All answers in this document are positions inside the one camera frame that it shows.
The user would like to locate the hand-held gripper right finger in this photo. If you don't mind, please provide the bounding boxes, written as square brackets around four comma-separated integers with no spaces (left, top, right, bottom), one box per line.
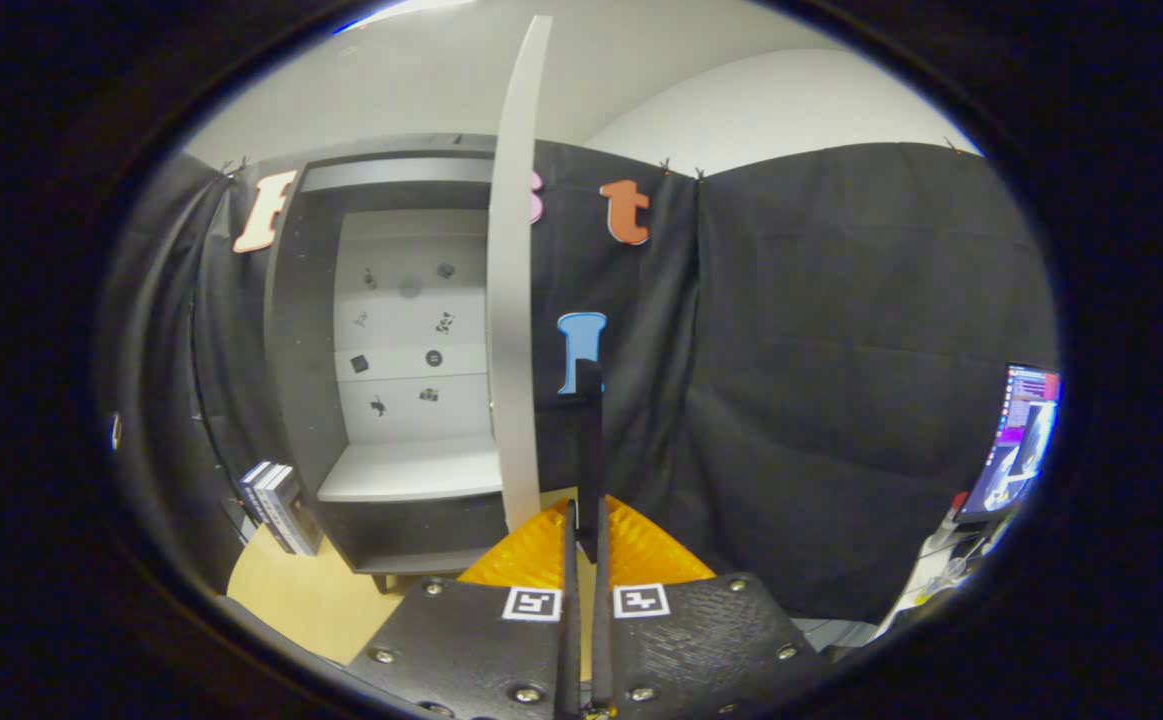
[591,495,827,720]

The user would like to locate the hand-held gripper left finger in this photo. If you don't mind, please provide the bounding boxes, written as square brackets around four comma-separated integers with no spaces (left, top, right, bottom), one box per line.
[346,498,582,720]

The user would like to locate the light grey cabinet door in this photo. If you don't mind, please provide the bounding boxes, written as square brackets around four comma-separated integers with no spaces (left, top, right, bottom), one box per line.
[486,15,607,561]

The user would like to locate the dark grey cabinet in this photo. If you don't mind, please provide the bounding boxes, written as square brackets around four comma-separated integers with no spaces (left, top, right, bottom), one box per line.
[263,150,542,593]

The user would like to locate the white cluttered desk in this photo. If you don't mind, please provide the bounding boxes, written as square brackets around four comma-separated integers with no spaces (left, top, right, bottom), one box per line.
[871,515,1017,646]

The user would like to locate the black backdrop cloth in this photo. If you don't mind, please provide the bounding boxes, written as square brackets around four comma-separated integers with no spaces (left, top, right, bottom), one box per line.
[101,135,1060,626]

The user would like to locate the computer monitor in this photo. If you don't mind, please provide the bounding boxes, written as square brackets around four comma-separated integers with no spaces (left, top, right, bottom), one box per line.
[956,362,1062,523]

